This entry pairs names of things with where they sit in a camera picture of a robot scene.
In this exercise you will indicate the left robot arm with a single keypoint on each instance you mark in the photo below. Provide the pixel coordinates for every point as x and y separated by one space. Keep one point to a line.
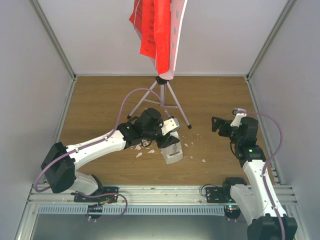
61 164

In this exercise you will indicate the white debris pile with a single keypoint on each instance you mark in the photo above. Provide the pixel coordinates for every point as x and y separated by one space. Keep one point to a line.
140 150

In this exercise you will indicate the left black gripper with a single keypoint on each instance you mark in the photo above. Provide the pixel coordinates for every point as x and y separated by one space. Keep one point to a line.
167 141

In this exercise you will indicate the red sheet music paper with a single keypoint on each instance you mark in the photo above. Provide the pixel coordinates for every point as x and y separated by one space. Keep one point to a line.
152 20

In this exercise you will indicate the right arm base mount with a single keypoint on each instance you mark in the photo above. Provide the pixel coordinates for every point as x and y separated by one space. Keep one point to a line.
216 194

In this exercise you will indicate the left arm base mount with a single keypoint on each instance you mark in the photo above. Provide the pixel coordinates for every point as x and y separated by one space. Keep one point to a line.
106 194

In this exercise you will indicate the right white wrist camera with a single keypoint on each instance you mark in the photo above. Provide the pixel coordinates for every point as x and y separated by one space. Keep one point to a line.
238 114

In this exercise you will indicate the slotted cable duct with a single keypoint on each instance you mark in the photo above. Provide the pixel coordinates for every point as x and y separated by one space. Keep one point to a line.
195 210

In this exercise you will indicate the aluminium rail frame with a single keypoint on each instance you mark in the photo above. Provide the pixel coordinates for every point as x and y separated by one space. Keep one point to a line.
134 195

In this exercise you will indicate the white metronome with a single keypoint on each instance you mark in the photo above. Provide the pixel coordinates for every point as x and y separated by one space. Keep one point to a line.
173 153

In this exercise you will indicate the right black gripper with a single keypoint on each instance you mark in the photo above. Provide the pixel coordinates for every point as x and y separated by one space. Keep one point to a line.
219 121

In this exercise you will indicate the white tripod music stand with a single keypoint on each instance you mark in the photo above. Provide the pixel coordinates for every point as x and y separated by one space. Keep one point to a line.
157 92

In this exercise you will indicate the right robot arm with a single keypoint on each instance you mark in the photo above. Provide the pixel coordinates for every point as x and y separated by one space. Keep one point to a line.
265 217

